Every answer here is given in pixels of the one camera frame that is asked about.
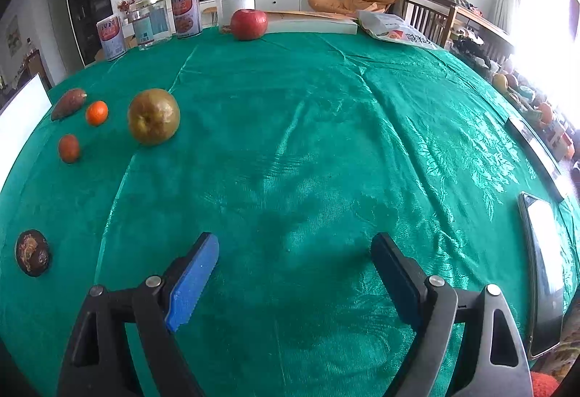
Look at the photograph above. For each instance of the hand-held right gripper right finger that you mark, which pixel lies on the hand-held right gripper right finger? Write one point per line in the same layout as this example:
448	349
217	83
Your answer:
398	279

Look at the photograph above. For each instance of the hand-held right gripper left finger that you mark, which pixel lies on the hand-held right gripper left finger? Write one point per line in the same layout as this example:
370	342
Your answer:
190	283

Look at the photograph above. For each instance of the large black smartphone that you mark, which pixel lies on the large black smartphone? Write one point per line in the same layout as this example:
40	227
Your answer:
543	265

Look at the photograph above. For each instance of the dark brown mangosteen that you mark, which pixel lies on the dark brown mangosteen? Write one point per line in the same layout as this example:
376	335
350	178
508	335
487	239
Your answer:
32	253

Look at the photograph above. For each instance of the brown pear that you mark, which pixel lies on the brown pear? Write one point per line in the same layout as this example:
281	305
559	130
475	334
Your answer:
153	117

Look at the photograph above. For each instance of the dark orange tangerine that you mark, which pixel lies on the dark orange tangerine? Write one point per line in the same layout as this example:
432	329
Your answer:
69	148

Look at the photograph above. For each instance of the green tablecloth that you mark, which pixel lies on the green tablecloth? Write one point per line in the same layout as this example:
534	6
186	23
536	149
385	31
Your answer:
294	129

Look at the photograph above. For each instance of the small dark sweet potato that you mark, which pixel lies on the small dark sweet potato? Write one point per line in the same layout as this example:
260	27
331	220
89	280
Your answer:
68	104

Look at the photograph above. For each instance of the side table orange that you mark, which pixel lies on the side table orange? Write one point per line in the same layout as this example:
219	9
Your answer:
545	112

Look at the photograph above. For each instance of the side table pear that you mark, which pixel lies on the side table pear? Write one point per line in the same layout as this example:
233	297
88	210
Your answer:
500	82

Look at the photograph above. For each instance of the white cardboard box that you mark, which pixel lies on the white cardboard box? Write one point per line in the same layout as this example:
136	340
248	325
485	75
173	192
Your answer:
18	125

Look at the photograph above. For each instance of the white snack bag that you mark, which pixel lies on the white snack bag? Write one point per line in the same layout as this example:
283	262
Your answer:
394	31

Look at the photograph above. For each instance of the silver can red label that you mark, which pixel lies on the silver can red label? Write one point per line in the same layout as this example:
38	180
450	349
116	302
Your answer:
111	38
185	14

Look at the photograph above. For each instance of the glass jar teal label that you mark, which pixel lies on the glass jar teal label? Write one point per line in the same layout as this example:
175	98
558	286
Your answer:
152	23

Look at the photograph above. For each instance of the wooden bench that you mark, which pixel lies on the wooden bench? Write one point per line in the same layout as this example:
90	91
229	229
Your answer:
430	16

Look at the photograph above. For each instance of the red apple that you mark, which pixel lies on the red apple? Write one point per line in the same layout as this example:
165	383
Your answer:
248	24

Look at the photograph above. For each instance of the flat yellow white box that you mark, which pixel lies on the flat yellow white box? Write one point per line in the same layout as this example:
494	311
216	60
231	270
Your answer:
312	21

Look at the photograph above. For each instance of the clear jar black lid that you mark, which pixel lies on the clear jar black lid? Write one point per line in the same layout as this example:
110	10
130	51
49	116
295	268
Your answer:
234	3

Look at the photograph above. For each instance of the red flower arrangement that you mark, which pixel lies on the red flower arrangement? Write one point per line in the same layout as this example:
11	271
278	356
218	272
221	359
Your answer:
127	5

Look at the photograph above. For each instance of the white tv cabinet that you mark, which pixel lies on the white tv cabinet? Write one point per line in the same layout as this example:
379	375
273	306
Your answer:
274	0

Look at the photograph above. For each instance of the framed wall picture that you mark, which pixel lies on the framed wall picture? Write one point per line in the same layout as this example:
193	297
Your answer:
13	34

